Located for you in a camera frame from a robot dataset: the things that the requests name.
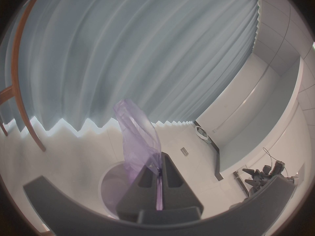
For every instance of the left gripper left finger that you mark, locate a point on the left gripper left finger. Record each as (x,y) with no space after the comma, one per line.
(131,201)

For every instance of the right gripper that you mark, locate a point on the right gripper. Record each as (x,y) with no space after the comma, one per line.
(262,178)

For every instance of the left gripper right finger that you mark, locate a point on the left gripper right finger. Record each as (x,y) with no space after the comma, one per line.
(183,198)

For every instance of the purple plastic bag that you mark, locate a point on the purple plastic bag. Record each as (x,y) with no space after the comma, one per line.
(137,136)

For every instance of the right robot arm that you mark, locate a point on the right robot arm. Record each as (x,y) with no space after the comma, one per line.
(278,167)

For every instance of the white trash bin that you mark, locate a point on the white trash bin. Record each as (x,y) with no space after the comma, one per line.
(109,188)

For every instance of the pale blue curtain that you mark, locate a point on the pale blue curtain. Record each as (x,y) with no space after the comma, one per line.
(123,45)

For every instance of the wooden chair with white cushions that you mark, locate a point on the wooden chair with white cushions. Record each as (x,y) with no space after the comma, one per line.
(14,63)

